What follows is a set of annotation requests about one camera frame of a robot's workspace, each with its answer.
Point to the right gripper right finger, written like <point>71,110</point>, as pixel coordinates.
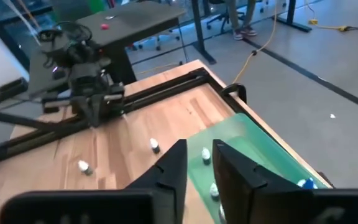
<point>291,207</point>

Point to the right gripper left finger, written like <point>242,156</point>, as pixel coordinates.
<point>104,207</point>

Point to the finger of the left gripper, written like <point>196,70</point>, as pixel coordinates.
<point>99,107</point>
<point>90,109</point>

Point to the large blue food coloring bottle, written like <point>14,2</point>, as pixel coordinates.
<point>308,183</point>

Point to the small beige-label dropper bottle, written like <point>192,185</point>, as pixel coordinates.
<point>154,145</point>

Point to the small dark dropper bottle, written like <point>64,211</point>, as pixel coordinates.
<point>85,168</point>
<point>206,155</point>

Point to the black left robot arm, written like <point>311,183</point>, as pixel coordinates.
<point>73,53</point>

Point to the dark grey keyboard desk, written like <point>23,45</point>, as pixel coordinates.
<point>37,77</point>

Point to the teal translucent plastic bin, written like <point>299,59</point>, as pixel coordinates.
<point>247,140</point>

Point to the dark grey raised desk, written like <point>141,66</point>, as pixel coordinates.
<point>141,18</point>

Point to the white paper scrap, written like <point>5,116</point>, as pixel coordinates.
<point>332,115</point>

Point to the black desk leg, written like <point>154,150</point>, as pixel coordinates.
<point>291,15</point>
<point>199,31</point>

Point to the black office chair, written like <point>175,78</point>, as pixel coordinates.
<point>222,12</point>

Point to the person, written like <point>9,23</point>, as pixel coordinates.
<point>239,15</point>

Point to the black frame clamp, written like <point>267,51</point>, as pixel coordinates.
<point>243,93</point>

